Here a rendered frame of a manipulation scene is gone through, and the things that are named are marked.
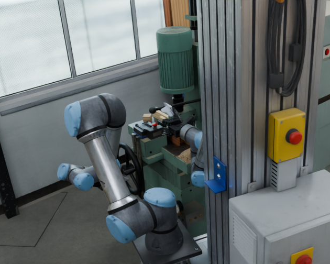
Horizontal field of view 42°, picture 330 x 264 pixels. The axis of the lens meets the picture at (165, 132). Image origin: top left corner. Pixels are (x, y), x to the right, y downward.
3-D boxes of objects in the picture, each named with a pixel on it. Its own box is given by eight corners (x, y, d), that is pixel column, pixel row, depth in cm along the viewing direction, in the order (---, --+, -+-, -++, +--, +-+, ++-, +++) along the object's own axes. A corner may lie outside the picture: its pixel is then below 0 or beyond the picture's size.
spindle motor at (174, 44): (154, 89, 228) (149, 30, 214) (181, 81, 236) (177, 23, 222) (173, 98, 214) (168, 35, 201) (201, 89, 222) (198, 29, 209)
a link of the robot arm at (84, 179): (100, 168, 184) (88, 162, 193) (76, 178, 178) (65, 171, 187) (103, 185, 187) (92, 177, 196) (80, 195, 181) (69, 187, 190)
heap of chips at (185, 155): (176, 156, 214) (176, 149, 213) (199, 147, 221) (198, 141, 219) (187, 163, 207) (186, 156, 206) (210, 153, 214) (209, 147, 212)
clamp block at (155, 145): (132, 147, 232) (130, 133, 228) (153, 140, 238) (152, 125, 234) (146, 158, 221) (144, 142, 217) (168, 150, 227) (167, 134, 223)
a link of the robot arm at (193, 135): (199, 156, 183) (198, 138, 179) (184, 146, 191) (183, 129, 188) (213, 150, 187) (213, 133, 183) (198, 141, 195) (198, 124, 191)
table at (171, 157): (113, 138, 251) (112, 129, 249) (158, 123, 265) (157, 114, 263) (171, 182, 204) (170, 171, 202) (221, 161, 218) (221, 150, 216)
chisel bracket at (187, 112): (168, 126, 235) (167, 111, 231) (189, 119, 241) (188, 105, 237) (176, 130, 229) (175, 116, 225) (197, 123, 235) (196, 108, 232)
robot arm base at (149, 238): (189, 247, 166) (188, 227, 162) (153, 260, 161) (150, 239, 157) (174, 225, 179) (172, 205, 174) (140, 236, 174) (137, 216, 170)
